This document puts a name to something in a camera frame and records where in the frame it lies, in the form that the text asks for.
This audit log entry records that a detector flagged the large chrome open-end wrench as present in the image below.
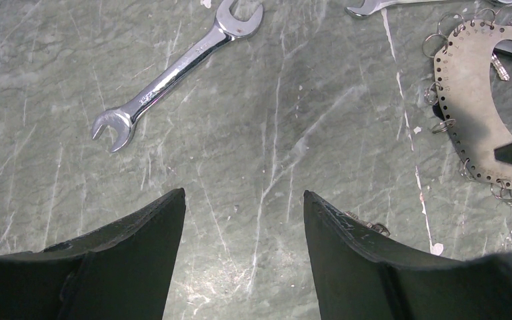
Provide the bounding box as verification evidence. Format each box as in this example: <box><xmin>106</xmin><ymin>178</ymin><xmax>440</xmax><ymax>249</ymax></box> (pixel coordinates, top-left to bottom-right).
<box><xmin>90</xmin><ymin>0</ymin><xmax>265</xmax><ymax>153</ymax></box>

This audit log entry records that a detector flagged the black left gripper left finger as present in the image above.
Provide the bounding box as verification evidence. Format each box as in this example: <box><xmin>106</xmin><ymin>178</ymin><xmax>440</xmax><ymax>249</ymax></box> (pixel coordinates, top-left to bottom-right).
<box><xmin>0</xmin><ymin>189</ymin><xmax>186</xmax><ymax>319</ymax></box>

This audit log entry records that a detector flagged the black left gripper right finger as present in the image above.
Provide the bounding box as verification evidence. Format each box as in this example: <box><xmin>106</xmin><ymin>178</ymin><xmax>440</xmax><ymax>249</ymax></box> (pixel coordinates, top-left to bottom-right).
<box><xmin>304</xmin><ymin>191</ymin><xmax>512</xmax><ymax>319</ymax></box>

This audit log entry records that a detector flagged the small chrome open-end wrench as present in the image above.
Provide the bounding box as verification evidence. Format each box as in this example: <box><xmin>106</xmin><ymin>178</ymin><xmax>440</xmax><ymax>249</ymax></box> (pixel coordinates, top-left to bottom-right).
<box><xmin>344</xmin><ymin>0</ymin><xmax>512</xmax><ymax>18</ymax></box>

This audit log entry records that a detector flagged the key with green tag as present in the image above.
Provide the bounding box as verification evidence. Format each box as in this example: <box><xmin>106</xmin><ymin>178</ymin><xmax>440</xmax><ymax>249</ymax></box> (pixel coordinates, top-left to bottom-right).
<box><xmin>344</xmin><ymin>211</ymin><xmax>391</xmax><ymax>237</ymax></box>

